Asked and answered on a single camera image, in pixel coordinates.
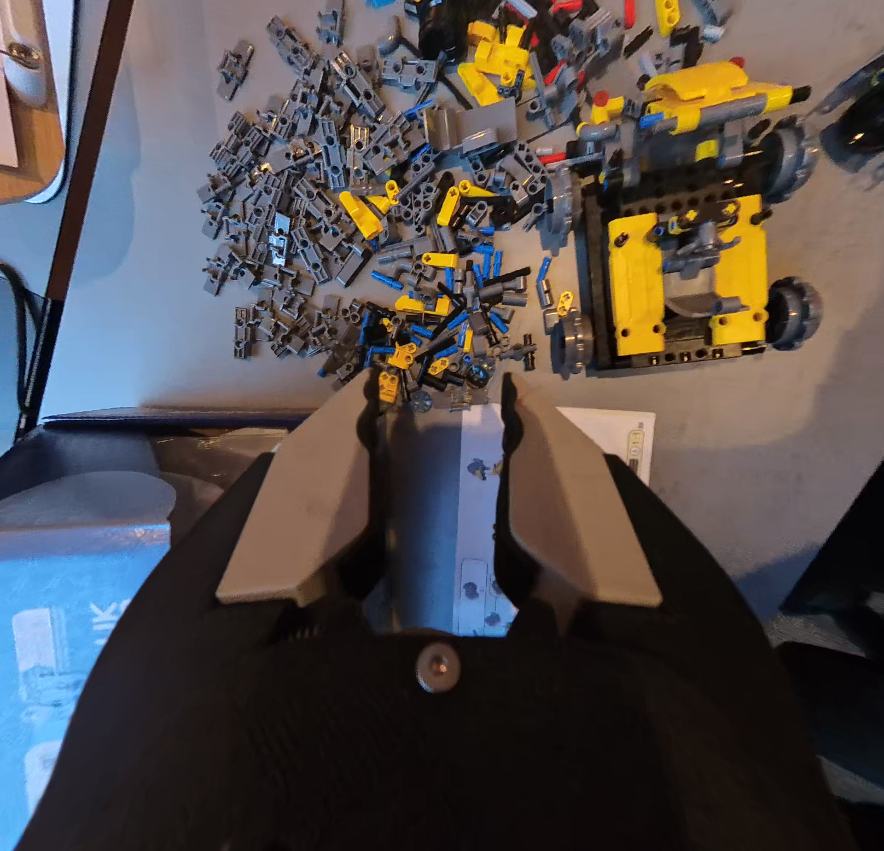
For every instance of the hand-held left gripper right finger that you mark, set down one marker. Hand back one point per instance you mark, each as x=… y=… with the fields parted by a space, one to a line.
x=580 y=519

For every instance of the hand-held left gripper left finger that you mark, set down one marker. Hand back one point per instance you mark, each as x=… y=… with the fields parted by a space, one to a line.
x=304 y=513

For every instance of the yellow brick vehicle model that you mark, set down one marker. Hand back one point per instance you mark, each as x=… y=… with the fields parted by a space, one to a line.
x=635 y=285

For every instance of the spread of yellow beams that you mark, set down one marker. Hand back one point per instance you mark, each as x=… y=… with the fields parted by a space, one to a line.
x=664 y=2

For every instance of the grey desk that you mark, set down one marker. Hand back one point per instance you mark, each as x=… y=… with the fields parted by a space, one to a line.
x=138 y=312

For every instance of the white instruction booklet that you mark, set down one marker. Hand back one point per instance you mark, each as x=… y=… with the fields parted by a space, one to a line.
x=621 y=437

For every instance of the blue kit box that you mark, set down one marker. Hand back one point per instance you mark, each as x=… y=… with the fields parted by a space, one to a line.
x=69 y=588

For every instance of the pile of grey track links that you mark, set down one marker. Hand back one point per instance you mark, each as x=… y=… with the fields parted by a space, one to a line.
x=276 y=195

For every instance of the pile of black red pieces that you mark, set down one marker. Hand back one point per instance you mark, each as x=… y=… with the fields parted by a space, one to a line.
x=552 y=43

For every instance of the black wheel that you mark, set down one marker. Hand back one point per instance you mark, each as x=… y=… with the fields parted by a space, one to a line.
x=442 y=22

